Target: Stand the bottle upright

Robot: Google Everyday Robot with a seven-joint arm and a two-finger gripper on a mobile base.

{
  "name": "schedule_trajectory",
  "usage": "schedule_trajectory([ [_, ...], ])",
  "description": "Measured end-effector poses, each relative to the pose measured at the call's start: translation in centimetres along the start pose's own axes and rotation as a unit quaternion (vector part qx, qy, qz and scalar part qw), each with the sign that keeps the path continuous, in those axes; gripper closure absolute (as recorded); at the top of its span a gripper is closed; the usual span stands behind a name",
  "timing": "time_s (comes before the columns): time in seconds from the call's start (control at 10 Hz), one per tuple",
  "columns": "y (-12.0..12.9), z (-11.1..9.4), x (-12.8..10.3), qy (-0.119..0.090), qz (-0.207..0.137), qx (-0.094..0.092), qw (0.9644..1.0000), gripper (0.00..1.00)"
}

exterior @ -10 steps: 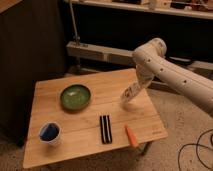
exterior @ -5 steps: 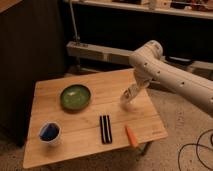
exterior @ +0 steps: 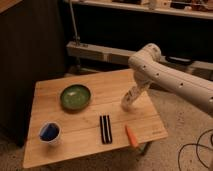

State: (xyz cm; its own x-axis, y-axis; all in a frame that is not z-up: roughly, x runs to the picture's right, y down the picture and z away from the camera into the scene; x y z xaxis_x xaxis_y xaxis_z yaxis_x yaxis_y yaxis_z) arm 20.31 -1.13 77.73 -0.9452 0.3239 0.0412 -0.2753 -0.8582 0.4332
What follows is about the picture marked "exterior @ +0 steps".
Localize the white plastic bottle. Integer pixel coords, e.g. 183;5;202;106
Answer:
121;86;143;110

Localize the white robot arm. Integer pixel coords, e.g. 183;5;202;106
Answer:
128;43;213;117

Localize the black striped rectangular block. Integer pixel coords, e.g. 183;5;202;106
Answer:
99;115;113;144

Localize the orange carrot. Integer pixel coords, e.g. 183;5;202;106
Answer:
125;126;139;148

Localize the green ceramic bowl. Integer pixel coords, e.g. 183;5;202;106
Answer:
60;84;91;110

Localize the wooden folding table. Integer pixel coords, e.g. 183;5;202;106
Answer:
23;69;168;168

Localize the metal vertical pole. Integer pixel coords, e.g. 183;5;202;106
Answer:
69;0;80;46

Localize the upper metal shelf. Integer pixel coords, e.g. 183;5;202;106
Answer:
63;0;213;20

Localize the white cup with blue inside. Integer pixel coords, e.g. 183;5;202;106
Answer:
39;122;61;146

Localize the black handle on rail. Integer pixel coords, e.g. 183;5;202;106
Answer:
165;56;194;66

